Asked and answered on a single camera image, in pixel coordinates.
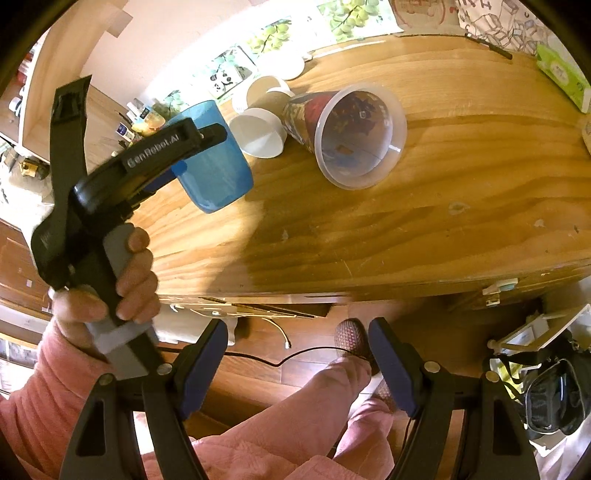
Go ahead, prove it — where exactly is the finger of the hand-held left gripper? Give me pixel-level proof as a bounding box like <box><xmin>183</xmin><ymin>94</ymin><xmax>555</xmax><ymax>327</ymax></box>
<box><xmin>133</xmin><ymin>161</ymin><xmax>188</xmax><ymax>200</ymax></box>
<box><xmin>196</xmin><ymin>123</ymin><xmax>229</xmax><ymax>149</ymax></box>

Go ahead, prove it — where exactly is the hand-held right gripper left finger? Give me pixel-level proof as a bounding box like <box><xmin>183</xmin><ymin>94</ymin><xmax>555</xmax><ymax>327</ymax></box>
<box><xmin>60</xmin><ymin>318</ymin><xmax>229</xmax><ymax>480</ymax></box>

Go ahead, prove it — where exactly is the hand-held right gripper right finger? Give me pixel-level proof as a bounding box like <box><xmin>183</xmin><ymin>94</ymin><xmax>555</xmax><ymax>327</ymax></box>
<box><xmin>367</xmin><ymin>316</ymin><xmax>527</xmax><ymax>480</ymax></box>

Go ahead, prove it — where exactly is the blue plastic cup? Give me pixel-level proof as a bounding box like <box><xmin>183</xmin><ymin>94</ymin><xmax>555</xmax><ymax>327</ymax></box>
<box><xmin>167</xmin><ymin>99</ymin><xmax>254</xmax><ymax>214</ymax></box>

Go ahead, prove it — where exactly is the person's left forearm pink sleeve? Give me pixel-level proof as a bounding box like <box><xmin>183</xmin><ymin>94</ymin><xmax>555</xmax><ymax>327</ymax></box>
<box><xmin>0</xmin><ymin>318</ymin><xmax>155</xmax><ymax>480</ymax></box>

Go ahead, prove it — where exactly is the white paper cup front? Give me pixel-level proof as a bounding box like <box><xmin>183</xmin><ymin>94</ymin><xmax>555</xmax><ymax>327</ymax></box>
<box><xmin>228</xmin><ymin>107</ymin><xmax>288</xmax><ymax>160</ymax></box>

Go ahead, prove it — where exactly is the printed clear plastic cup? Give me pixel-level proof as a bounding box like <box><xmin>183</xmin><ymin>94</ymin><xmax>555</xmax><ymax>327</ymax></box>
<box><xmin>281</xmin><ymin>83</ymin><xmax>408</xmax><ymax>190</ymax></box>

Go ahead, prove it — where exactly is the person's left hand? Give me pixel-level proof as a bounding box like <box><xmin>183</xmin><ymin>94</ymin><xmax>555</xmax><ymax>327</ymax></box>
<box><xmin>48</xmin><ymin>226</ymin><xmax>161</xmax><ymax>360</ymax></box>

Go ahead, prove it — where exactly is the brown patterned slipper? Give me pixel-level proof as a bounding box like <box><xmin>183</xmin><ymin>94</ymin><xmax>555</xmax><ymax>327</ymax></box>
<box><xmin>372</xmin><ymin>376</ymin><xmax>399</xmax><ymax>412</ymax></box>
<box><xmin>334</xmin><ymin>318</ymin><xmax>371</xmax><ymax>360</ymax></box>

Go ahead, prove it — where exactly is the group of small bottles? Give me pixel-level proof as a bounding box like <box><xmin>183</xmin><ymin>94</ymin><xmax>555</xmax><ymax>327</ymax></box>
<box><xmin>113</xmin><ymin>96</ymin><xmax>168</xmax><ymax>145</ymax></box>

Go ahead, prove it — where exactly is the yellow toy vehicle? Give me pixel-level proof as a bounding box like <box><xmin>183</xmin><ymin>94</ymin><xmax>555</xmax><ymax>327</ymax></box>
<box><xmin>16</xmin><ymin>157</ymin><xmax>44</xmax><ymax>178</ymax></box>

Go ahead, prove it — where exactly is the person's leg in pink trousers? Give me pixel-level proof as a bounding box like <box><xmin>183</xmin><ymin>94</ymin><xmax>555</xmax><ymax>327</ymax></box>
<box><xmin>139</xmin><ymin>354</ymin><xmax>374</xmax><ymax>480</ymax></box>
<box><xmin>331</xmin><ymin>396</ymin><xmax>399</xmax><ymax>480</ymax></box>

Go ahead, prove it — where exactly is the wooden desk drawer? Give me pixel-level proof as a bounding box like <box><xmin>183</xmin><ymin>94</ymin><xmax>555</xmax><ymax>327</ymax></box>
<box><xmin>161</xmin><ymin>293</ymin><xmax>352</xmax><ymax>320</ymax></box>

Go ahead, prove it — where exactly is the white round lid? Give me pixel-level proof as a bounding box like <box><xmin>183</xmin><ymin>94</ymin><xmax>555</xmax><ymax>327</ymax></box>
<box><xmin>265</xmin><ymin>48</ymin><xmax>307</xmax><ymax>79</ymax></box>

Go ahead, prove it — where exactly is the white clip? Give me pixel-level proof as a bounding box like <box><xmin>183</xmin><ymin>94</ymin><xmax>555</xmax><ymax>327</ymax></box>
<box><xmin>481</xmin><ymin>281</ymin><xmax>519</xmax><ymax>306</ymax></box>

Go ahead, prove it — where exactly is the white folding rack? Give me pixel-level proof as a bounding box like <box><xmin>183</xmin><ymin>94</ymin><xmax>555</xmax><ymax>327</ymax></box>
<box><xmin>487</xmin><ymin>305</ymin><xmax>591</xmax><ymax>357</ymax></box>

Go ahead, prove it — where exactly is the black bag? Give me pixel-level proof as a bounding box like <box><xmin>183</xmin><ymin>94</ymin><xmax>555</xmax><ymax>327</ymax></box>
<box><xmin>521</xmin><ymin>354</ymin><xmax>588</xmax><ymax>440</ymax></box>

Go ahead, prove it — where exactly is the red stamp paper sheet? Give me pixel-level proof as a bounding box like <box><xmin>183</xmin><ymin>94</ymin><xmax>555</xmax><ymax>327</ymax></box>
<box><xmin>388</xmin><ymin>0</ymin><xmax>459</xmax><ymax>34</ymax></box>

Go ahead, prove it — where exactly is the black pen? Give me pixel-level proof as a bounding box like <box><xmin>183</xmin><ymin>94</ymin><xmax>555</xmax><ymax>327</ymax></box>
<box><xmin>464</xmin><ymin>32</ymin><xmax>513</xmax><ymax>60</ymax></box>

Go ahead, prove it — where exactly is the green tissue box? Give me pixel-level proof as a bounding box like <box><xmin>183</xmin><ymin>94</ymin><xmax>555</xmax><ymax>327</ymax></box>
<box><xmin>536</xmin><ymin>42</ymin><xmax>591</xmax><ymax>114</ymax></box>

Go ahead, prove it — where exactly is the grape picture wall poster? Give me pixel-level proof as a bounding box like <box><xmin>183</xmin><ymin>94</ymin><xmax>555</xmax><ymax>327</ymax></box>
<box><xmin>191</xmin><ymin>44</ymin><xmax>259</xmax><ymax>100</ymax></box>
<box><xmin>318</xmin><ymin>0</ymin><xmax>399</xmax><ymax>44</ymax></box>
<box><xmin>247</xmin><ymin>17</ymin><xmax>297</xmax><ymax>58</ymax></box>

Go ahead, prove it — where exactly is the white cup with handle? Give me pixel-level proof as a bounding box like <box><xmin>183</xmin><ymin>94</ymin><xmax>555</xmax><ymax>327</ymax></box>
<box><xmin>232</xmin><ymin>75</ymin><xmax>296</xmax><ymax>114</ymax></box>

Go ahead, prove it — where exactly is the black cable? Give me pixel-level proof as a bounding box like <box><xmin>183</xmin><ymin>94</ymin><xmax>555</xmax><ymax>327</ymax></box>
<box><xmin>157</xmin><ymin>345</ymin><xmax>370</xmax><ymax>370</ymax></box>

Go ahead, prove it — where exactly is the white cable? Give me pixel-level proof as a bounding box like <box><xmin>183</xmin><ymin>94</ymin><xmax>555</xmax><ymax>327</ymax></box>
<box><xmin>267</xmin><ymin>318</ymin><xmax>293</xmax><ymax>350</ymax></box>

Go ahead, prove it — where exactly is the line drawing wall poster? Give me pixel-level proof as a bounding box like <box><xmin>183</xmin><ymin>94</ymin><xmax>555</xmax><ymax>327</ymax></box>
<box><xmin>455</xmin><ymin>0</ymin><xmax>550</xmax><ymax>54</ymax></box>

